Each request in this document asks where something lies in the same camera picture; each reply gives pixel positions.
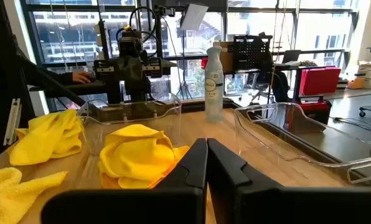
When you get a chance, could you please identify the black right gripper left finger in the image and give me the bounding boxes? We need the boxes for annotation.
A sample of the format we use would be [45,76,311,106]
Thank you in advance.
[40,138,209,224]

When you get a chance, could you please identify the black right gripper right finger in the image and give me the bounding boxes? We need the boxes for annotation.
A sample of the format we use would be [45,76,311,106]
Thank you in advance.
[207,138,371,224]

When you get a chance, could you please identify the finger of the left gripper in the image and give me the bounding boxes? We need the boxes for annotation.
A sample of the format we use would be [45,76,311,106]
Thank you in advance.
[116,56,131,82]
[129,56,144,82]

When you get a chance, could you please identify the orange microfiber towel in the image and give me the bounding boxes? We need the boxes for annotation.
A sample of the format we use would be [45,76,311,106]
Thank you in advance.
[97,123,190,190]
[9,108,84,167]

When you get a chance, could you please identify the pale yellow plush microfiber towel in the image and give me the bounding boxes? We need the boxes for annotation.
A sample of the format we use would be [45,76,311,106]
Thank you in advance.
[0,167,68,224]

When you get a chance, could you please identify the person's hand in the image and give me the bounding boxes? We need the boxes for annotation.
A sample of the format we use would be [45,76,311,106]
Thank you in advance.
[72,71,95,84]

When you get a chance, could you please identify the black light tripod stand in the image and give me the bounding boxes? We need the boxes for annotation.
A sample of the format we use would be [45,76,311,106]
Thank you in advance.
[176,30,193,100]

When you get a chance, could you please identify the person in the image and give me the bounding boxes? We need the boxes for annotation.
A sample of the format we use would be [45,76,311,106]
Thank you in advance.
[17,55,74,87]

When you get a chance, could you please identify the clear plastic basket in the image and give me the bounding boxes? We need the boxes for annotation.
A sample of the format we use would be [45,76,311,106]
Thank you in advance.
[233,101,371,185]
[76,93,182,156]

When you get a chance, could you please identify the white softbox light panel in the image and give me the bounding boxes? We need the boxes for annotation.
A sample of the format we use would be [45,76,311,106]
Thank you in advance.
[181,3,209,31]

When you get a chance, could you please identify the air freshener spray bottle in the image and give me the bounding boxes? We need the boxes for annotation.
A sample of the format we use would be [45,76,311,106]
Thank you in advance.
[204,45,225,123]

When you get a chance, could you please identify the brown cardboard box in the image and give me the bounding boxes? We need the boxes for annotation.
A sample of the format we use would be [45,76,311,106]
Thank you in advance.
[212,41,235,74]

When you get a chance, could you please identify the red and black toolbox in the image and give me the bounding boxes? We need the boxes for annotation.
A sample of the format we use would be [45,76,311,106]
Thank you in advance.
[283,95,332,134]

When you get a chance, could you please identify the black pegboard rack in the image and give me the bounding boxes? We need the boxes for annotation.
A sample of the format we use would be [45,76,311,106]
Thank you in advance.
[233,34,273,74]

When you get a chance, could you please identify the black office desk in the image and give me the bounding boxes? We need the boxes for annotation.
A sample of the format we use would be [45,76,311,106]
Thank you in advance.
[222,60,350,104]

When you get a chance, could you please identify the blue office chair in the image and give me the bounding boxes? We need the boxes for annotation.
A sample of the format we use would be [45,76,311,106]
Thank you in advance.
[243,70,291,104]

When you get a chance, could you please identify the red hard case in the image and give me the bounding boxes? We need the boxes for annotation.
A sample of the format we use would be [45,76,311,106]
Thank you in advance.
[299,66,342,96]

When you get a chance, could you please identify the grey laptop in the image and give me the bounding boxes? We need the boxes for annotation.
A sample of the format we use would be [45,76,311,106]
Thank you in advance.
[281,49,302,65]

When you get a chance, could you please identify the white storage boxes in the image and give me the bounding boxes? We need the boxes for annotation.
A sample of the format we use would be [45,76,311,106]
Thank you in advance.
[355,60,371,90]

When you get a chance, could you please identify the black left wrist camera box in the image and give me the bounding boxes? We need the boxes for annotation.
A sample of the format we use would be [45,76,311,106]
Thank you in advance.
[118,36,143,57]

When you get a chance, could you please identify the black diagonal frame strut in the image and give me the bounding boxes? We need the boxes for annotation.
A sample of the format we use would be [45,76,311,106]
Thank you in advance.
[16,51,87,107]

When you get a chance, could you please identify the aluminium extrusion bracket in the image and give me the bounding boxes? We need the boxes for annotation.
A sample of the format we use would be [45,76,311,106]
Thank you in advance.
[3,98,22,146]

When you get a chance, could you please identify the black floor cables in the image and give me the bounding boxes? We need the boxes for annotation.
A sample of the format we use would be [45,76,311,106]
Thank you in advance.
[330,116,371,134]

